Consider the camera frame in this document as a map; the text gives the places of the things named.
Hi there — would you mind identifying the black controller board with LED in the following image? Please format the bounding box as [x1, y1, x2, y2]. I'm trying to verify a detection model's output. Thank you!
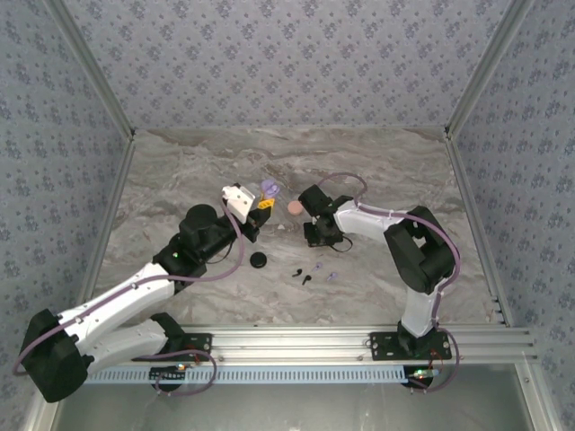
[405, 365, 444, 390]
[149, 365, 189, 391]

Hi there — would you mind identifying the slotted pale cable duct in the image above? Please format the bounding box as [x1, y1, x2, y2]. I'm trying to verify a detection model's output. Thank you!
[84, 364, 411, 385]

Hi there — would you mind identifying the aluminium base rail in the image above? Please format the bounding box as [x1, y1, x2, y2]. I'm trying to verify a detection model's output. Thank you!
[129, 324, 539, 365]

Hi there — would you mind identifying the aluminium corner post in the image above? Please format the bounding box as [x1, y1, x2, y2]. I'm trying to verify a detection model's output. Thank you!
[444, 0, 538, 138]
[42, 0, 137, 141]

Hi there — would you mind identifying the aluminium side rail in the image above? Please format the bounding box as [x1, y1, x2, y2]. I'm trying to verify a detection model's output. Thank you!
[446, 132, 565, 431]
[20, 134, 137, 431]

